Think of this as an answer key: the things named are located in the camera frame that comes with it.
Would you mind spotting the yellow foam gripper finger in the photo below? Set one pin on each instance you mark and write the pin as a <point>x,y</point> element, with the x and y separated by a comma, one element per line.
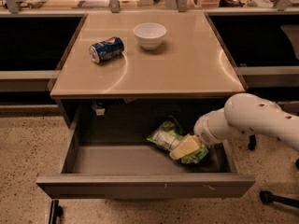
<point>186,146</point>

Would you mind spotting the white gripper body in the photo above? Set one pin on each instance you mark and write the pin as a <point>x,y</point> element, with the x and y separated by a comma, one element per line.
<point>204,131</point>

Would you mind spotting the green rice chip bag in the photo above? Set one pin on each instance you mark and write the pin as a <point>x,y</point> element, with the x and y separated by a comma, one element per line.
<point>168,135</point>

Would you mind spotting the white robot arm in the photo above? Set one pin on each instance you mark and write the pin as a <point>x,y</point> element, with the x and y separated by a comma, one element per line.
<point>242,114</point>

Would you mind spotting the open grey drawer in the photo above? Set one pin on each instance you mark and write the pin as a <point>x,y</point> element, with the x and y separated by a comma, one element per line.
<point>111,158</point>

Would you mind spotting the beige top cabinet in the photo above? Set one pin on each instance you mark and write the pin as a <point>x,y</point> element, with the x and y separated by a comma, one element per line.
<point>189,64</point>

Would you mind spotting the black caster wheel leg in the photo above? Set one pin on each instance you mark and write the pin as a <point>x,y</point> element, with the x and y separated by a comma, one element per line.
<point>267,197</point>

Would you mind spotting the white ceramic bowl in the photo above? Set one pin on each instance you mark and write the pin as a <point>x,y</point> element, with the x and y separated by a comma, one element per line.
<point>149,35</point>

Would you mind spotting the blue pepsi can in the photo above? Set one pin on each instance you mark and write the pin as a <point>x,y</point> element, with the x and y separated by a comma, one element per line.
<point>106,50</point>

